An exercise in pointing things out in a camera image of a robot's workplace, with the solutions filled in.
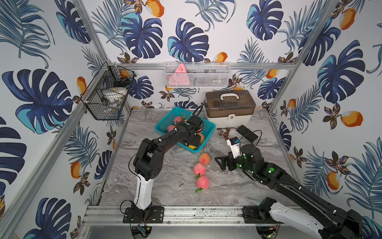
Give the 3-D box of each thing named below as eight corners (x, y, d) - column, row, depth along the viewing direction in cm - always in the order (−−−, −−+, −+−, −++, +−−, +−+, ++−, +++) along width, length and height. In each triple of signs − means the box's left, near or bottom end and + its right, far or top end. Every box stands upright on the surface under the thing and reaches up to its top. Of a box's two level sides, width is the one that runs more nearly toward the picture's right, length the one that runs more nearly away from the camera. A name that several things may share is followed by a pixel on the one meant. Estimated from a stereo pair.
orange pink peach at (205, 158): (198, 161, 95) (198, 156, 90) (203, 156, 97) (204, 151, 92) (204, 167, 92) (205, 163, 87) (210, 161, 95) (211, 157, 90)
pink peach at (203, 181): (196, 189, 84) (197, 186, 80) (196, 178, 88) (196, 174, 84) (209, 189, 84) (210, 186, 80) (208, 178, 88) (209, 174, 84)
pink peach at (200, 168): (193, 177, 89) (193, 172, 83) (193, 167, 92) (193, 162, 87) (205, 177, 89) (206, 172, 83) (205, 167, 92) (205, 162, 87)
